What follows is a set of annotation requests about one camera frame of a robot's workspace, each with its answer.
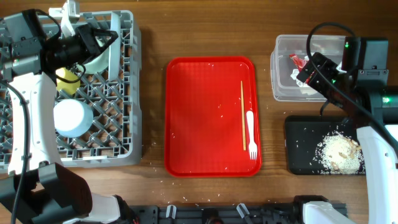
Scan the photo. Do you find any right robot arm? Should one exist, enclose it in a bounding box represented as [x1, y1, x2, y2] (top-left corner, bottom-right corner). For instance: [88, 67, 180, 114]
[291, 52, 397, 223]

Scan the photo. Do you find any light blue plate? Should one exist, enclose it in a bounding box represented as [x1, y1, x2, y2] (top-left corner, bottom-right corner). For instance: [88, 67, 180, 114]
[108, 12, 121, 82]

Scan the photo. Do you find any white napkin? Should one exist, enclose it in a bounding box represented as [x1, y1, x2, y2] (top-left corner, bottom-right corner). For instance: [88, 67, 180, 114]
[289, 54, 317, 96]

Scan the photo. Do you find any red plastic tray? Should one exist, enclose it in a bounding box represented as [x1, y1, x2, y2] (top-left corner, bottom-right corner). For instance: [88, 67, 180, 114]
[164, 56, 262, 178]

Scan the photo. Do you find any yellow plastic cup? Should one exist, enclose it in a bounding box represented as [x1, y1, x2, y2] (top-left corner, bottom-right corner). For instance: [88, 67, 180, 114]
[56, 68, 80, 95]

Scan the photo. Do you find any black plastic tray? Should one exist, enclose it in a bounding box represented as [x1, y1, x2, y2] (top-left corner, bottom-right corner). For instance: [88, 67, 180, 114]
[284, 115, 359, 175]

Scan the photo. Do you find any green bowl with rice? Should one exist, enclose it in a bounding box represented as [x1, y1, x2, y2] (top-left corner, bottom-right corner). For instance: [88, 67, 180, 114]
[84, 48, 109, 74]

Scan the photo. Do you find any clear plastic waste bin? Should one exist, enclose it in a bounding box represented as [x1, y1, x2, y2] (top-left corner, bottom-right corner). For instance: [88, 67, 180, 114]
[271, 34, 346, 102]

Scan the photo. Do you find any white plastic fork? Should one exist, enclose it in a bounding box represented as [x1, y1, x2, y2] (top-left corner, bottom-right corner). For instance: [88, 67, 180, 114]
[246, 111, 257, 161]

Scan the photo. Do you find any wooden chopstick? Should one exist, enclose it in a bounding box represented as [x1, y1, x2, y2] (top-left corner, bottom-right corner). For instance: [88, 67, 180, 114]
[240, 80, 246, 151]

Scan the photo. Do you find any grey plastic dishwasher rack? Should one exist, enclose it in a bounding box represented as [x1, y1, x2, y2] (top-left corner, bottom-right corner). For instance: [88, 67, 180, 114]
[1, 9, 142, 174]

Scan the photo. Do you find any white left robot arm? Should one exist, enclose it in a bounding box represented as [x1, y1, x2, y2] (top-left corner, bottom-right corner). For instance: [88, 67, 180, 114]
[1, 20, 132, 223]

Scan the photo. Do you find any pile of rice and shells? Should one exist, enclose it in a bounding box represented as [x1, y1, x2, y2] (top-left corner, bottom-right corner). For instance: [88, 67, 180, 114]
[309, 131, 366, 175]

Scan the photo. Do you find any red snack wrapper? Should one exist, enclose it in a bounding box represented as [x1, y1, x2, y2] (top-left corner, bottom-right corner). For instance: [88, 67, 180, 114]
[289, 54, 308, 87]

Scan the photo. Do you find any light blue cup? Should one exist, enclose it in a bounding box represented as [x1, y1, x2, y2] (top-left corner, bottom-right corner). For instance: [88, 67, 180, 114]
[53, 99, 94, 138]

